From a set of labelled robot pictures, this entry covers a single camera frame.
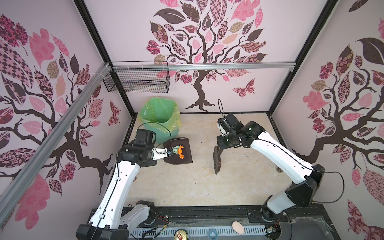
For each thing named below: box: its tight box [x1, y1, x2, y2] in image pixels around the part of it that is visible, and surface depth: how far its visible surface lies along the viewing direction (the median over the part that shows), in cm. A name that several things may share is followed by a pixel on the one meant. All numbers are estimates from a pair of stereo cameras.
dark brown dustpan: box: [163, 138, 193, 164], surface depth 79 cm
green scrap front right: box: [172, 145, 180, 154], surface depth 77 cm
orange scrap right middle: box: [177, 145, 184, 159], surface depth 77 cm
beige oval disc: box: [232, 221, 245, 235], surface depth 71 cm
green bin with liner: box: [138, 97, 182, 144], surface depth 94 cm
